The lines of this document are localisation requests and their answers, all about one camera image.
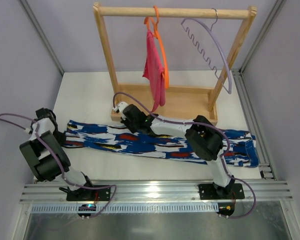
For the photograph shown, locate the blue white patterned trousers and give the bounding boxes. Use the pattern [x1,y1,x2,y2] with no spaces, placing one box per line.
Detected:
[63,120,259,168]

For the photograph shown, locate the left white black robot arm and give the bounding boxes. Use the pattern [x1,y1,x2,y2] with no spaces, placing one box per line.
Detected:
[19,108,93,195]

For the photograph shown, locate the slotted grey cable duct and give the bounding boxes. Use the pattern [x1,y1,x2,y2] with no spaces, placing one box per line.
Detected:
[30,202,218,214]

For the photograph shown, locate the purple cable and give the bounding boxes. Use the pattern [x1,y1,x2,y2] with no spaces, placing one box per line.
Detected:
[112,92,257,221]
[0,113,118,220]

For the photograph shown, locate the aluminium front rail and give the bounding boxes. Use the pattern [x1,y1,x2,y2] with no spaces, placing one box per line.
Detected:
[19,179,293,204]

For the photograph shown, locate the wooden clothes rack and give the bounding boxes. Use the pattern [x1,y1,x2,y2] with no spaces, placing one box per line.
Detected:
[93,2,257,125]

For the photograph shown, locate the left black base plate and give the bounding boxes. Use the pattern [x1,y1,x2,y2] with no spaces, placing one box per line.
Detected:
[59,185,111,202]

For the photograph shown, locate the left black connector board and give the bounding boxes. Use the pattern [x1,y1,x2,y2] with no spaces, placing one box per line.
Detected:
[77,203,97,218]

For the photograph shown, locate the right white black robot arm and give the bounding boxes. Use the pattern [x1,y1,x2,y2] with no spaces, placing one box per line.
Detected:
[113,101,235,199]

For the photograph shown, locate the pink garment on hanger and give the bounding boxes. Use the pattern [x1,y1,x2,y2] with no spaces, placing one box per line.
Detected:
[142,30,166,112]

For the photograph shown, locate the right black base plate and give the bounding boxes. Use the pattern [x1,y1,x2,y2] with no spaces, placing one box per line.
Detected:
[198,183,245,200]

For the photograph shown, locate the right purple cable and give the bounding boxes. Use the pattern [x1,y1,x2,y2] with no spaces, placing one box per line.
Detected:
[112,92,257,221]

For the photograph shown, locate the orange plastic hanger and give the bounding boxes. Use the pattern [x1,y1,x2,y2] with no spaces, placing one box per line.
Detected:
[143,5,170,90]

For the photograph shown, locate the right aluminium side rail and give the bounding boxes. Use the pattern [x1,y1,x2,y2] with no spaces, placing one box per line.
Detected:
[231,69,277,181]

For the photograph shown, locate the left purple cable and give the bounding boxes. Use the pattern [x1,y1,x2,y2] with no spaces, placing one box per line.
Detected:
[0,113,118,220]

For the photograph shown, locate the right black connector board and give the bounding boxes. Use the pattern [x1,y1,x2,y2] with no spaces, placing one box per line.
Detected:
[217,204,235,218]

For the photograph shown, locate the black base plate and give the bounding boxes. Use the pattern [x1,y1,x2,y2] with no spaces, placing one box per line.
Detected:
[198,183,245,200]
[59,185,111,202]

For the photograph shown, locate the black connector board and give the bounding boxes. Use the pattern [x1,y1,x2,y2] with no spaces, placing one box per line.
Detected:
[77,203,97,218]
[217,204,235,218]

